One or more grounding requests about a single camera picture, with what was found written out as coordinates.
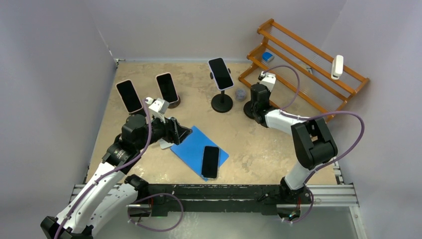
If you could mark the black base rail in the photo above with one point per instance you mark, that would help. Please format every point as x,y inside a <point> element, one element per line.
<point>218,198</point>

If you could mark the far left pink phone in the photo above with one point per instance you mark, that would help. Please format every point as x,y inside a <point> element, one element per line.
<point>129,96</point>

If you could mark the black round phone stand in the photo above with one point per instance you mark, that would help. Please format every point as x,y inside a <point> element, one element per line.
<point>247,109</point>
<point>221,102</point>

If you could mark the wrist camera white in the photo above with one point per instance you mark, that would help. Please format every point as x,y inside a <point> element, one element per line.
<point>267,79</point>
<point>157,108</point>

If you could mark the pink phone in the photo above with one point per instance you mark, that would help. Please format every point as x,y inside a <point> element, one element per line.
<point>167,88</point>
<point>129,96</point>

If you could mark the blue mat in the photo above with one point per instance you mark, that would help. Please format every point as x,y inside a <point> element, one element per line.
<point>190,151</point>

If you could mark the blue white eraser block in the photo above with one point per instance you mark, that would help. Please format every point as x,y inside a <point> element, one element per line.
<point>267,57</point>

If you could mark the orange wooden rack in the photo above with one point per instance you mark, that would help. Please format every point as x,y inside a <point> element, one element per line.
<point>299,65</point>

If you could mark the brown round phone stand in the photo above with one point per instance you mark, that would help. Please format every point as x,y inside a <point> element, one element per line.
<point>174,104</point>

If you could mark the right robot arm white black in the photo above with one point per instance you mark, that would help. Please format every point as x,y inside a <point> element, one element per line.
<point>313,142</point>

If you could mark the silver phone stand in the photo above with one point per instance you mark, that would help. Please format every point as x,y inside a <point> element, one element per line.
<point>164,144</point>

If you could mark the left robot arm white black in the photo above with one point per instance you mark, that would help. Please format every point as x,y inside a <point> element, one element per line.
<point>90,211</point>

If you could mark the white stapler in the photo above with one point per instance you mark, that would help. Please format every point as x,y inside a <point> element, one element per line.
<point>337,67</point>

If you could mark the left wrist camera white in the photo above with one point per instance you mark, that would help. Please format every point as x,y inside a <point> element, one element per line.
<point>157,108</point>

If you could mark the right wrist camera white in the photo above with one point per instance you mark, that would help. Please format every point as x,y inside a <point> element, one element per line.
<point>267,79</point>

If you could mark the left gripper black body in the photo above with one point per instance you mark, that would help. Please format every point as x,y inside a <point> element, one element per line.
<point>160,130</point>

